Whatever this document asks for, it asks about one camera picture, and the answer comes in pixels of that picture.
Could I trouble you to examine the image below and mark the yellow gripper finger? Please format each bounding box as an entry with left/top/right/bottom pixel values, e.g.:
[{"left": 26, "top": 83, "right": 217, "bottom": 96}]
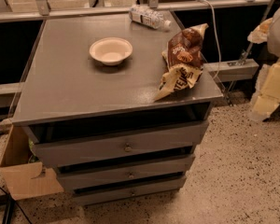
[
  {"left": 248, "top": 59, "right": 280, "bottom": 121},
  {"left": 247, "top": 18, "right": 273, "bottom": 44}
]

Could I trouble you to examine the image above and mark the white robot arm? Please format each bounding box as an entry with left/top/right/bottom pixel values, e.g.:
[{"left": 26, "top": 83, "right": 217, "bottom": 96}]
[{"left": 247, "top": 8, "right": 280, "bottom": 121}]

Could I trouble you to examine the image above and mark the grey middle drawer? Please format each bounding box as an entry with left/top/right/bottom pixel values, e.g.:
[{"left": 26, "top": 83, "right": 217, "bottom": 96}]
[{"left": 57, "top": 154, "right": 195, "bottom": 190}]

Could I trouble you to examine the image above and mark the grey drawer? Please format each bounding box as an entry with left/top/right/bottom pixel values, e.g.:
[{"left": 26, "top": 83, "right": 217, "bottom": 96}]
[
  {"left": 57, "top": 154, "right": 195, "bottom": 190},
  {"left": 34, "top": 120, "right": 208, "bottom": 167},
  {"left": 73, "top": 175, "right": 186, "bottom": 205}
]

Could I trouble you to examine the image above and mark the grey drawer cabinet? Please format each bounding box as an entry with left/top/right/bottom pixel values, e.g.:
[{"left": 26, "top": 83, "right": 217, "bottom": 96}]
[{"left": 12, "top": 14, "right": 222, "bottom": 197}]

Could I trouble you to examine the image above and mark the grey bottom drawer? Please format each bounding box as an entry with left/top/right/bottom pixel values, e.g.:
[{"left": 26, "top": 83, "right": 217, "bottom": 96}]
[{"left": 73, "top": 175, "right": 186, "bottom": 205}]

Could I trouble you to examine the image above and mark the grey top drawer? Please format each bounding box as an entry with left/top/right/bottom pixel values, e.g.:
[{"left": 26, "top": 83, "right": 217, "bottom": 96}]
[{"left": 34, "top": 120, "right": 208, "bottom": 167}]

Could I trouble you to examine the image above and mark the brown yellow chip bag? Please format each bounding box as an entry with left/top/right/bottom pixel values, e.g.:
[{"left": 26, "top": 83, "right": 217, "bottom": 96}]
[{"left": 154, "top": 23, "right": 208, "bottom": 101}]

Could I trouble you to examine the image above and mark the clear plastic water bottle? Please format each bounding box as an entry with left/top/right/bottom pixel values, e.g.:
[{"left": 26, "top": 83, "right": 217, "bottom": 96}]
[{"left": 129, "top": 5, "right": 171, "bottom": 30}]

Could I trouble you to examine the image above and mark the white paper bowl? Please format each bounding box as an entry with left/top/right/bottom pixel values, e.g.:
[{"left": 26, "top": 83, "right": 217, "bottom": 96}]
[{"left": 89, "top": 37, "right": 133, "bottom": 66}]

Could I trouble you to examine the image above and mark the cardboard box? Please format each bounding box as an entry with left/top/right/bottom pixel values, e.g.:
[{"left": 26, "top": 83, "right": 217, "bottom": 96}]
[{"left": 0, "top": 127, "right": 63, "bottom": 201}]

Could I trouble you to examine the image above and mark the metal frame rail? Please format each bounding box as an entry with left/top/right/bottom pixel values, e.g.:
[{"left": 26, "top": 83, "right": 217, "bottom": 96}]
[{"left": 0, "top": 0, "right": 272, "bottom": 97}]

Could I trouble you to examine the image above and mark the grey hanging cable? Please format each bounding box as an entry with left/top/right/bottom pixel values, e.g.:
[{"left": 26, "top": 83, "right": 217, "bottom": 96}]
[{"left": 195, "top": 0, "right": 222, "bottom": 80}]

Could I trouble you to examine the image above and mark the black floor cable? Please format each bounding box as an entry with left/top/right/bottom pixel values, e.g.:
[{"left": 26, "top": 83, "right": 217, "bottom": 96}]
[{"left": 0, "top": 119, "right": 34, "bottom": 224}]

